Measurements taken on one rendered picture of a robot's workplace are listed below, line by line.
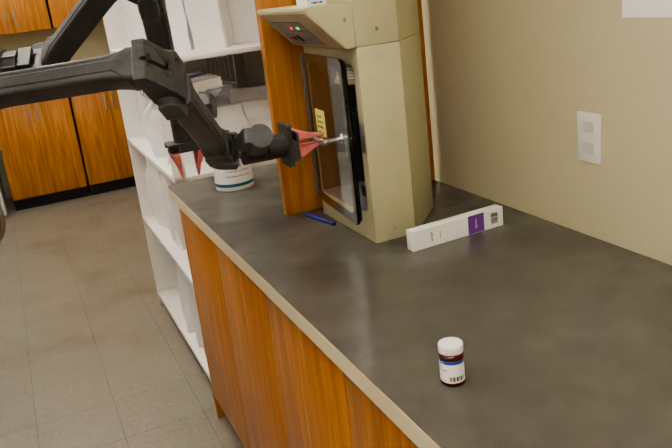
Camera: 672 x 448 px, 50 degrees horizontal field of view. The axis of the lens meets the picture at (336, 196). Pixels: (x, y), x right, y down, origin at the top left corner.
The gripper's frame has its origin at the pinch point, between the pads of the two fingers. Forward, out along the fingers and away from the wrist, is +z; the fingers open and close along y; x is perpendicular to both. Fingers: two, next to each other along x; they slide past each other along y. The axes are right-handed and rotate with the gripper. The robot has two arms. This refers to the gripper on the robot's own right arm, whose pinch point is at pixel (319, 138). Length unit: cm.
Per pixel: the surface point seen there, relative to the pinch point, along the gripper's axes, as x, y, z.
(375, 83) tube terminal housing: -11.1, 12.5, 10.9
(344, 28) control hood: -11.1, 25.6, 4.5
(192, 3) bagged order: 119, 34, 3
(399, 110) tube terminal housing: -11.0, 5.2, 16.5
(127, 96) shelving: 213, -8, -14
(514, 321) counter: -63, -26, 8
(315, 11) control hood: -11.2, 30.0, -2.0
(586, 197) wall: -35, -18, 50
